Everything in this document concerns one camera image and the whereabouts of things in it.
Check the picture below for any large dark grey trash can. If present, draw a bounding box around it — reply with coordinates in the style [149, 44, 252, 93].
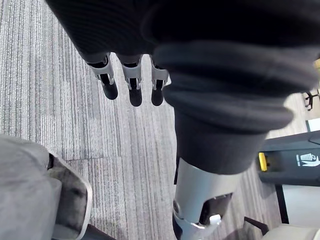
[257, 129, 320, 187]

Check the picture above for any white table with black frame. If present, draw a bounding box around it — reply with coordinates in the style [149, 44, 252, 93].
[274, 183, 320, 225]

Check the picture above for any dark robot foot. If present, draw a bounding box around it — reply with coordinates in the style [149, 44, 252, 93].
[83, 223, 115, 240]

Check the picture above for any black office chair base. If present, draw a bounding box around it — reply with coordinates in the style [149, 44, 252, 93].
[301, 87, 320, 112]

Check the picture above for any white flat board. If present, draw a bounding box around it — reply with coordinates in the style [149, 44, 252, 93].
[305, 118, 320, 133]

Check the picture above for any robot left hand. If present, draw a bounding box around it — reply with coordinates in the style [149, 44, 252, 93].
[44, 0, 320, 240]

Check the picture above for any beige upholstered chair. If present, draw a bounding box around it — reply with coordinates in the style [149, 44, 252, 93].
[243, 216, 320, 240]

